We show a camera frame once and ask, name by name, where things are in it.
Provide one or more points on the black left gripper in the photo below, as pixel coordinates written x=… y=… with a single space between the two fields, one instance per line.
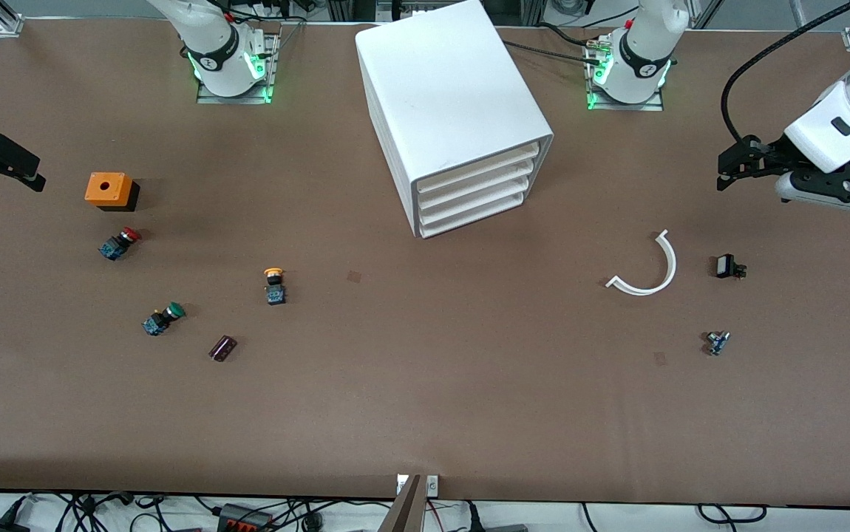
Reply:
x=767 y=157

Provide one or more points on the orange-capped push button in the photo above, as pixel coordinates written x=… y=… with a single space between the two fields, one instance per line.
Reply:
x=274 y=292

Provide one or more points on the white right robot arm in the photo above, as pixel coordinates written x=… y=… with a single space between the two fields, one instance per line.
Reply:
x=218 y=52

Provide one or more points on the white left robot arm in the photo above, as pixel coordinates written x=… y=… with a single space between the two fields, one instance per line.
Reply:
x=639 y=59

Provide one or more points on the red-capped push button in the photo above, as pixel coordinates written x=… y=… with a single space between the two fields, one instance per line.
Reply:
x=116 y=245

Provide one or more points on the green-capped push button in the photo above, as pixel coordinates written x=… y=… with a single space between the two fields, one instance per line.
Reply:
x=161 y=320

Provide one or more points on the white drawer cabinet housing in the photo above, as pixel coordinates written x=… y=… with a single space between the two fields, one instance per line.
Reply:
x=447 y=81

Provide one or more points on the orange box with black base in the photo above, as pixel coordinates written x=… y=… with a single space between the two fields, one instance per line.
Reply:
x=107 y=188

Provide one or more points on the white curved plastic strip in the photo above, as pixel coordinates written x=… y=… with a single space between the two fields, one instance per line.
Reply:
x=672 y=266

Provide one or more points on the small blue-grey electronic component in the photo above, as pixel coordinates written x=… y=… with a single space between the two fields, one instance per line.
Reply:
x=717 y=343

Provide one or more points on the dark purple cylindrical capacitor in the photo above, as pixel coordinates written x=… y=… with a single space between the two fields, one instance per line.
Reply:
x=222 y=349

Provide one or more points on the black power strip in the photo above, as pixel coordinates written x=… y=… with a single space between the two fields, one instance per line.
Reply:
x=244 y=521

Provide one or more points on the small black switch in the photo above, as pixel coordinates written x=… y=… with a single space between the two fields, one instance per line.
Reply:
x=726 y=266

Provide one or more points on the small metal bracket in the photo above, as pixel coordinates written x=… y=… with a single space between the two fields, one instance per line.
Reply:
x=402 y=484
x=432 y=485

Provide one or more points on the brown wooden post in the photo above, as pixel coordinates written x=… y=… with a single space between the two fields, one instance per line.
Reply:
x=404 y=513

